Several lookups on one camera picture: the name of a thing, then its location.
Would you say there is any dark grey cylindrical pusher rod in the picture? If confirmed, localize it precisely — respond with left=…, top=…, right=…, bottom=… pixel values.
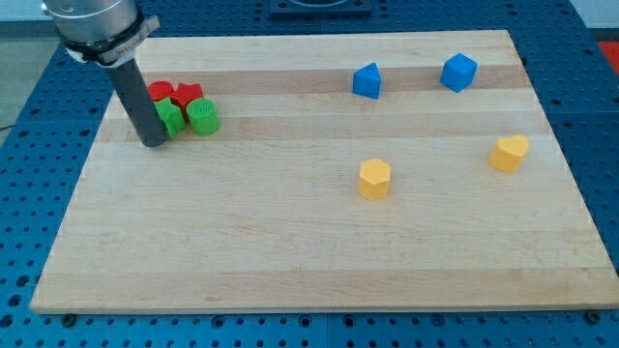
left=107, top=59, right=168, bottom=148

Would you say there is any red cylinder block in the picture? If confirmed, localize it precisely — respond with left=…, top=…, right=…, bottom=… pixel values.
left=147, top=80, right=174, bottom=102

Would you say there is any blue cube block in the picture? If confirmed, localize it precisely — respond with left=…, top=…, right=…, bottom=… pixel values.
left=439, top=53, right=478, bottom=93

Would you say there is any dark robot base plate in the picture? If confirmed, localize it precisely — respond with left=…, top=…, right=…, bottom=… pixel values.
left=268, top=0, right=372, bottom=17

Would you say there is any yellow hexagon block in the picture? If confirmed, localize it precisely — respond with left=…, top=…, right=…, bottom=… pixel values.
left=358, top=158, right=391, bottom=200

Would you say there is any wooden board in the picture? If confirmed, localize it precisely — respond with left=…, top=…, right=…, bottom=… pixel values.
left=30, top=30, right=618, bottom=314

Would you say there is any green star block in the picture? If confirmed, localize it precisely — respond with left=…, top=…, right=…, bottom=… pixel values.
left=155, top=98, right=187, bottom=139

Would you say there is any blue triangle block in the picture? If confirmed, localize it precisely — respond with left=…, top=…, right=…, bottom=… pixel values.
left=352, top=63, right=382, bottom=100

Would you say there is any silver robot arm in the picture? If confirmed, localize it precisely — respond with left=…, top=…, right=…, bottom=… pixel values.
left=42, top=0, right=168, bottom=147

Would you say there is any yellow heart block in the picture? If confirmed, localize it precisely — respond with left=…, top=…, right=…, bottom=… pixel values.
left=487, top=134, right=529, bottom=173

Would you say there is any red star block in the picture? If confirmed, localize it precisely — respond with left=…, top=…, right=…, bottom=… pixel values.
left=169, top=83, right=204, bottom=123

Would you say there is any green cylinder block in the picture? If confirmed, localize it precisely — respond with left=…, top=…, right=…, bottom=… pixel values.
left=187, top=98, right=221, bottom=136

